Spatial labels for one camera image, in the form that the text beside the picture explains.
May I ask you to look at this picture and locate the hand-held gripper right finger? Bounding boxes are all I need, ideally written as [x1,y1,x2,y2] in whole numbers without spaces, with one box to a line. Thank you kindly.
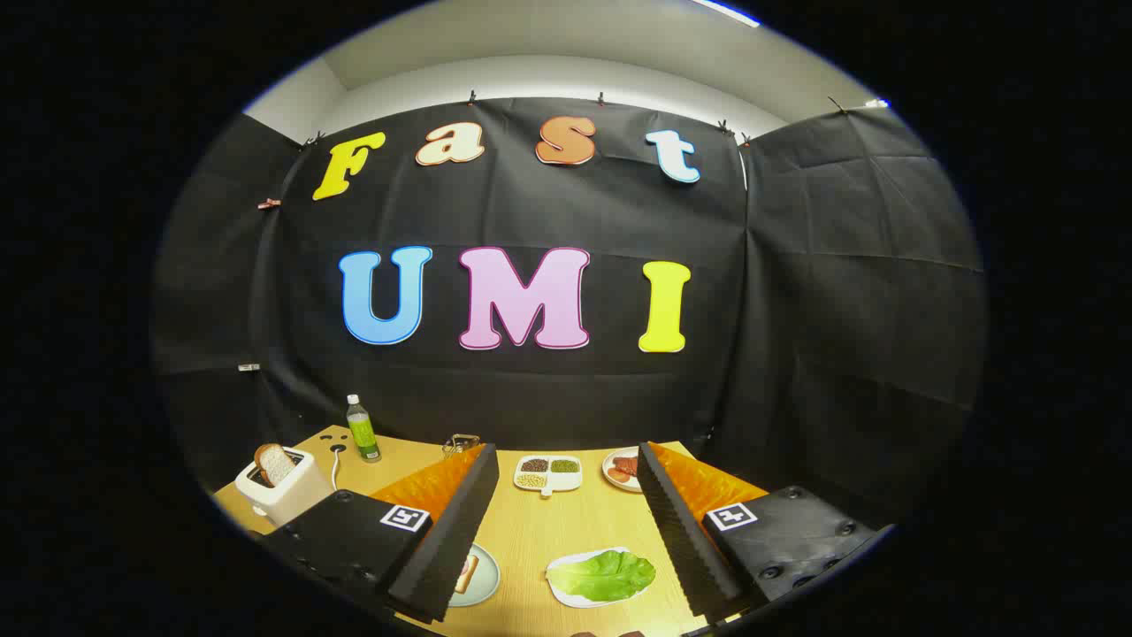
[637,441,896,625]

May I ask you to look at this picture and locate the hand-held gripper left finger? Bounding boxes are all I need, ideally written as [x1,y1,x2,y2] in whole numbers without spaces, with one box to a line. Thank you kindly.
[265,442,501,625]

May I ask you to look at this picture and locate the green lettuce leaf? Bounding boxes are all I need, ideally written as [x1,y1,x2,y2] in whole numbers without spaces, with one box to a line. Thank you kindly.
[548,549,657,603]

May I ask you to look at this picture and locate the white bread slice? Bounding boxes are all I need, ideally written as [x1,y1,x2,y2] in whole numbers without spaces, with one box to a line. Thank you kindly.
[254,443,297,487]

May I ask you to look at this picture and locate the pale green round plate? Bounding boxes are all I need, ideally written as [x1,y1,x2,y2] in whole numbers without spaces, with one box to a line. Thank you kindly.
[448,542,501,608]

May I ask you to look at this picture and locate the white meat plate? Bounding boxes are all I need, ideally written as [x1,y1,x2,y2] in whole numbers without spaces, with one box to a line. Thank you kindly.
[602,447,645,494]

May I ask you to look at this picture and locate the white divided dish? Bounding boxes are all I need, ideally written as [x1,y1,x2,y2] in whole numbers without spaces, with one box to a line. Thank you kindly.
[514,455,584,498]

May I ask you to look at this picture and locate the white square plate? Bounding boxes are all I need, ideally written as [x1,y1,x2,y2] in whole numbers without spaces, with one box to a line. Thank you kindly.
[546,547,657,610]

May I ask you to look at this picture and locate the green label drink bottle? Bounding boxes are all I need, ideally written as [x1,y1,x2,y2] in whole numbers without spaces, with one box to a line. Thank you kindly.
[346,394,382,464]

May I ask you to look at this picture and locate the white toaster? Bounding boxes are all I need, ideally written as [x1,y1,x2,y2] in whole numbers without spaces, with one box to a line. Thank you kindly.
[234,447,335,527]

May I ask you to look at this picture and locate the black backdrop cloth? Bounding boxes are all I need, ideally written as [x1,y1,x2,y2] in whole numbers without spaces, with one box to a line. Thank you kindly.
[150,96,987,532]

